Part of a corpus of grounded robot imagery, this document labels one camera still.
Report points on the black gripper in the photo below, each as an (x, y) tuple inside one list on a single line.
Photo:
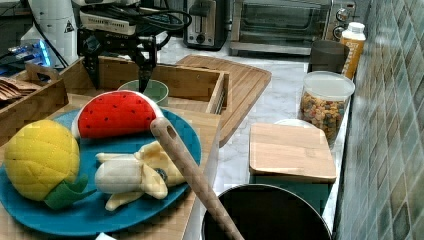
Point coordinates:
[(91, 43)]

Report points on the light green cup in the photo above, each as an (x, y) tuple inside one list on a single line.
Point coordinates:
[(155, 90)]

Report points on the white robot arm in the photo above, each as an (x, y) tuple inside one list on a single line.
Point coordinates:
[(72, 29)]

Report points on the dark grey cup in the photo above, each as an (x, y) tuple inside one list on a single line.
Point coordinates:
[(327, 55)]

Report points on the plush watermelon slice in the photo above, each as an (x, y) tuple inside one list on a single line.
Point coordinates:
[(115, 113)]

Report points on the wooden tea bag box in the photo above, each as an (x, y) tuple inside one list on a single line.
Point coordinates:
[(34, 94)]

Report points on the black two-slot toaster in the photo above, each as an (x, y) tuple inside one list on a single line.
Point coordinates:
[(208, 29)]

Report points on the plush peeled banana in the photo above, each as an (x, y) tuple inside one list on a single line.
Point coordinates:
[(127, 177)]

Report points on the plush yellow pineapple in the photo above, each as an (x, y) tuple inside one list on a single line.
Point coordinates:
[(42, 161)]

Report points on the wooden cutting board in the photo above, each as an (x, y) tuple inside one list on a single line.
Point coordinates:
[(246, 84)]

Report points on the silver toaster oven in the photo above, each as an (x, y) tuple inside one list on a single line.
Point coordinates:
[(287, 26)]

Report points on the blue plate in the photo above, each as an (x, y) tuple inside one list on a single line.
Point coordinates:
[(89, 217)]

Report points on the teal canister with wooden lid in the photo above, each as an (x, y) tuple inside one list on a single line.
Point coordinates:
[(294, 158)]

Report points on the black utensil holder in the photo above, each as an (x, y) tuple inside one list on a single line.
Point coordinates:
[(264, 212)]

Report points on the clear jar of cereal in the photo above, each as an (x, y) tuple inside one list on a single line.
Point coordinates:
[(324, 99)]

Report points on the white capped orange bottle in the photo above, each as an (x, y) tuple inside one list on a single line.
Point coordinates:
[(354, 38)]

